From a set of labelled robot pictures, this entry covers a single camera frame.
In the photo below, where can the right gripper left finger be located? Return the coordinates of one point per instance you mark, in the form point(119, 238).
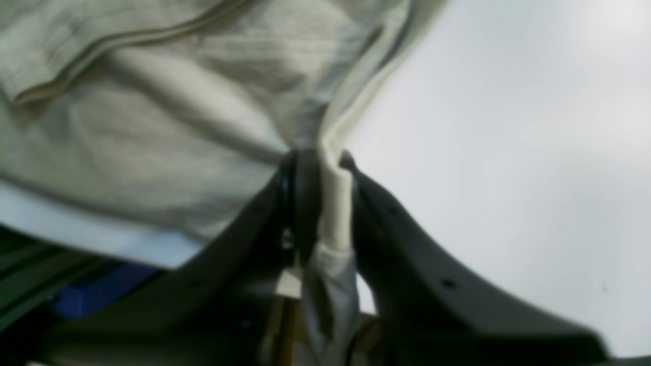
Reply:
point(217, 308)

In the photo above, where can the beige grey T-shirt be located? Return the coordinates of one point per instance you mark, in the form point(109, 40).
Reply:
point(140, 129)

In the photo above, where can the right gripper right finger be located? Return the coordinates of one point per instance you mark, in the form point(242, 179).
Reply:
point(434, 310)

